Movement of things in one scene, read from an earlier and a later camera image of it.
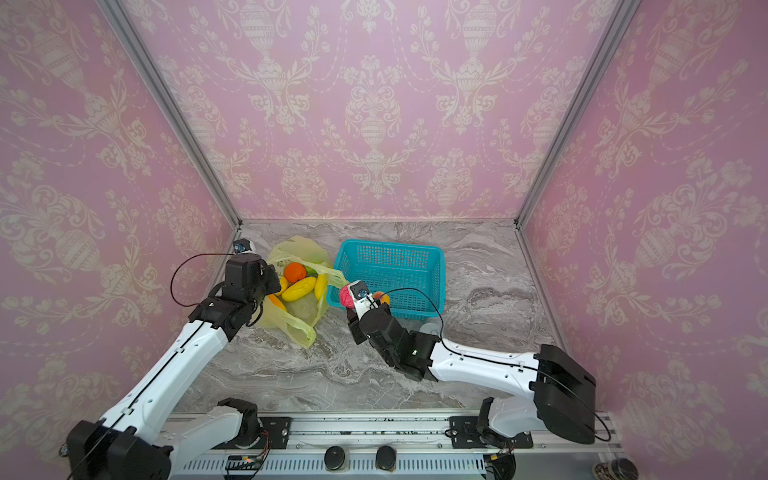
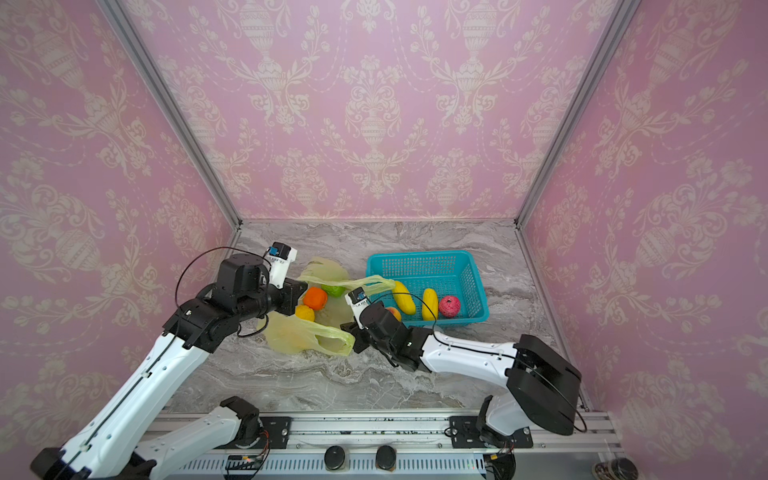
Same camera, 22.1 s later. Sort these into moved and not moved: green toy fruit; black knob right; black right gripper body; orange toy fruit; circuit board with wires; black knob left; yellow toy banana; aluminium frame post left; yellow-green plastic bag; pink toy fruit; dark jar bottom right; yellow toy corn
Moved: orange toy fruit; yellow-green plastic bag; pink toy fruit; green toy fruit; yellow toy banana; yellow toy corn
Not moved: black knob left; dark jar bottom right; black right gripper body; aluminium frame post left; black knob right; circuit board with wires
